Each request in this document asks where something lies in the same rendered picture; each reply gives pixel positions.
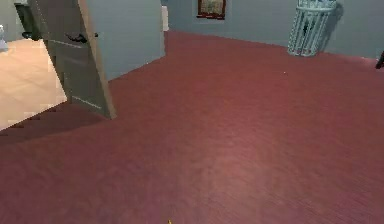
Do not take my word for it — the grey room door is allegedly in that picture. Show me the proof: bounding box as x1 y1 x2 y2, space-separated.
27 0 118 120

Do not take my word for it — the pale blue slatted bin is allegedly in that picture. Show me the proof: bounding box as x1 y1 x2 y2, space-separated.
287 0 338 58

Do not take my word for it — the dark grey tall object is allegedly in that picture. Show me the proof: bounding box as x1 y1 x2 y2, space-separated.
13 2 42 42

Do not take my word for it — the black furniture leg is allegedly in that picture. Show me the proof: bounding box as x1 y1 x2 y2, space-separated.
375 50 384 70

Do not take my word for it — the pale white object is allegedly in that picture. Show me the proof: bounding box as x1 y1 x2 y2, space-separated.
0 24 9 53

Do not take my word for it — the framed wall picture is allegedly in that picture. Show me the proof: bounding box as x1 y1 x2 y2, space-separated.
196 0 227 20

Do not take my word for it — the black door handle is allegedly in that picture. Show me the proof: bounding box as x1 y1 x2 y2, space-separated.
65 31 100 44

